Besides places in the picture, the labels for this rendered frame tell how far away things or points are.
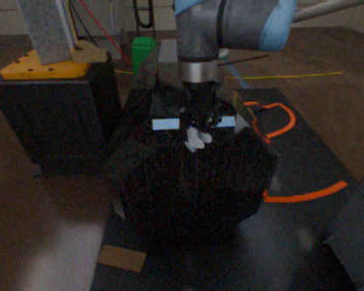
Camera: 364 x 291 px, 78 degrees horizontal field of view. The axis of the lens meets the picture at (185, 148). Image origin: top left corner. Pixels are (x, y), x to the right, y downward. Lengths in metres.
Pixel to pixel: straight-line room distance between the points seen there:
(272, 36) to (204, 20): 0.12
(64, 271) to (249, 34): 1.40
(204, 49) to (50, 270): 1.37
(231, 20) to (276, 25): 0.08
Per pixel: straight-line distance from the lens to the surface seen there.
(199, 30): 0.47
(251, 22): 0.45
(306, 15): 0.86
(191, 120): 0.57
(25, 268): 1.62
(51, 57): 1.73
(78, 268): 1.49
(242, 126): 0.92
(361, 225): 1.42
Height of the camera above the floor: 1.27
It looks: 39 degrees down
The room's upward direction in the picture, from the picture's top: straight up
